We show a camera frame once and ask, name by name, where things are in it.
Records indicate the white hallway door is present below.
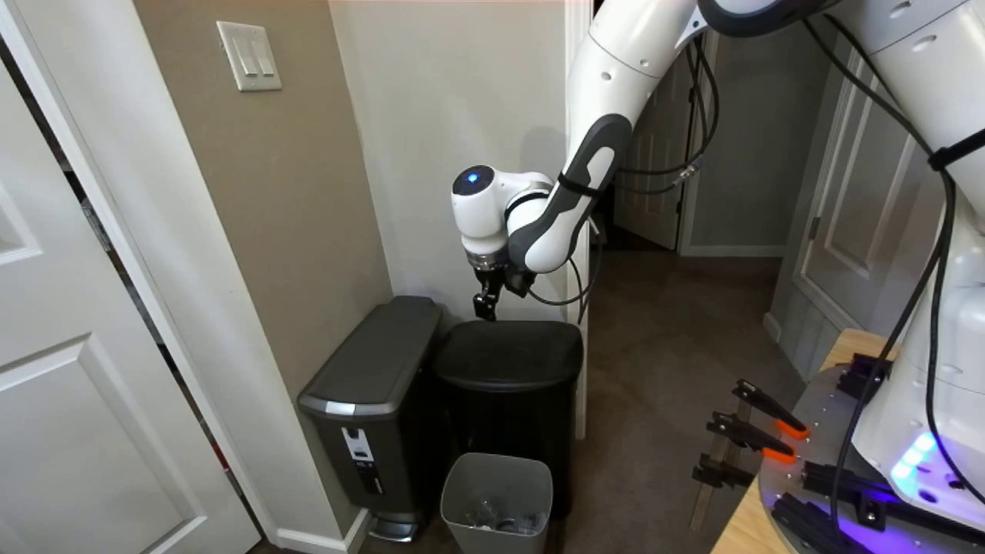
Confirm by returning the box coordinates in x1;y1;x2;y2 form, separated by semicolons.
610;50;705;254

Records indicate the small grey open wastebasket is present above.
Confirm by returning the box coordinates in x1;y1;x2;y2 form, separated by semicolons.
436;448;558;554

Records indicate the white light switch plate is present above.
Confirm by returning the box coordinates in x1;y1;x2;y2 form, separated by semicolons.
211;18;287;97

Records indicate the black orange bar clamp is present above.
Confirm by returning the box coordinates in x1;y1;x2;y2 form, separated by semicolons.
730;374;816;444
705;408;804;470

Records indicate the grey panelled door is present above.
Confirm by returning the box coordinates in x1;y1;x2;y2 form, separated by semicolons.
766;50;950;385

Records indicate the black plastic trash bin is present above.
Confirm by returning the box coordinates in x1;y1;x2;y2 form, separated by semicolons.
431;317;589;522

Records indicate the white baseboard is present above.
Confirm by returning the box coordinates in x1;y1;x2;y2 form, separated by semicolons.
271;503;375;554

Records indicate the grey steel pedal trash bin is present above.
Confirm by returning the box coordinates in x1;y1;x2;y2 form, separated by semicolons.
295;293;445;549

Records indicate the white panelled closet door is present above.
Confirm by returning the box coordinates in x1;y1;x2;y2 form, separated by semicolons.
0;56;263;554

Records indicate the light wooden table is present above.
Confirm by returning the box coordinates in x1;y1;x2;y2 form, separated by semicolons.
707;326;904;554

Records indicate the white closet door frame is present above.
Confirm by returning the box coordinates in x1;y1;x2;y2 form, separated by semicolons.
0;0;346;542

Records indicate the crumpled trash in wastebasket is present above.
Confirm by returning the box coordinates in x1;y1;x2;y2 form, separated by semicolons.
459;495;544;538

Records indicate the white wall corner trim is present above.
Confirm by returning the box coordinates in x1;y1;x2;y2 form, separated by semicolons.
560;0;596;444

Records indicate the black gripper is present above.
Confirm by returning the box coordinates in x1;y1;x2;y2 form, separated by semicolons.
471;245;537;322

